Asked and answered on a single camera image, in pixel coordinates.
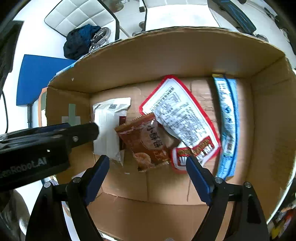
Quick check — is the brown shrimp snack packet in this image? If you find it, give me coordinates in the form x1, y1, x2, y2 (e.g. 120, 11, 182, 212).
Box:
115, 113, 180, 172

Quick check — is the white wafer packet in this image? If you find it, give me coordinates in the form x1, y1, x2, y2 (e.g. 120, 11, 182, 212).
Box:
93, 97, 131, 164

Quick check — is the red white label snack pouch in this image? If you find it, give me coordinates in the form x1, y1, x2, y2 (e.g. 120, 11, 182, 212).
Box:
139, 75, 221, 172

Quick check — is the long blue snack bar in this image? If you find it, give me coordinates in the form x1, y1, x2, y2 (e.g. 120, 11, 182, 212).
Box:
212, 74, 240, 180

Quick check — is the green checkered table mat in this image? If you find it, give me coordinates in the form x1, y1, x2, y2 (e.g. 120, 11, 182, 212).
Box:
38, 87, 47, 127

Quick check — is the blue cushion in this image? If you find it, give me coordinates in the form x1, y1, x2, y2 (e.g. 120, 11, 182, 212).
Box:
16, 54, 75, 106

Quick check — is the dark blue clothing bundle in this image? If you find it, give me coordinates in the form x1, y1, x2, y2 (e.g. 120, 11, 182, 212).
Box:
63, 24, 101, 60

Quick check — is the white quilted chair left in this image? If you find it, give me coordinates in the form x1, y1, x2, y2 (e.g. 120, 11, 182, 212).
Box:
44, 0, 119, 42

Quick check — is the white quilted chair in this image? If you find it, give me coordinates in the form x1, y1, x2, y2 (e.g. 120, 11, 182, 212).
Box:
143, 0, 219, 31
44, 0, 119, 42

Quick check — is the small chrome dumbbell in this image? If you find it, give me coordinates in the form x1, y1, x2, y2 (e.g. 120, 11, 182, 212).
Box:
255, 34, 269, 42

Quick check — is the white quilted chair centre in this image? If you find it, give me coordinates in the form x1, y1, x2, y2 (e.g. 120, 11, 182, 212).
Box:
143, 0, 219, 31

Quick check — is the black weight bench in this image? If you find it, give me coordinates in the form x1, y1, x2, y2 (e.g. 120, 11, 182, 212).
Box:
213, 0, 256, 35

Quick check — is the silver hand gripper ring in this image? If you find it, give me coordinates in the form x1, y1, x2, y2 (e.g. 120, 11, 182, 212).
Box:
88, 27, 112, 53

